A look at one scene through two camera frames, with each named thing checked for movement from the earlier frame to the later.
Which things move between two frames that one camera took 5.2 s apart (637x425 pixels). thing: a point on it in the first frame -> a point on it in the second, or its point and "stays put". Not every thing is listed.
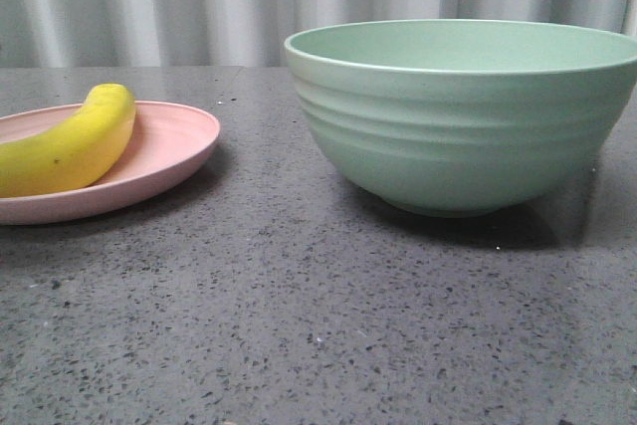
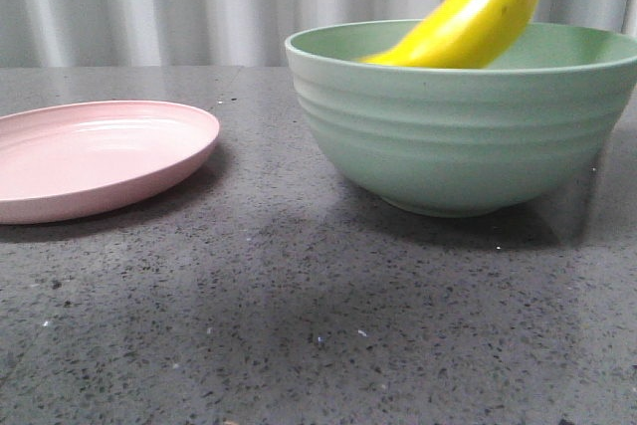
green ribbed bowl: [464, 116] stays put
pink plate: [167, 139] stays put
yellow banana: [79, 153] -> [490, 11]
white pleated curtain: [135, 7] stays put
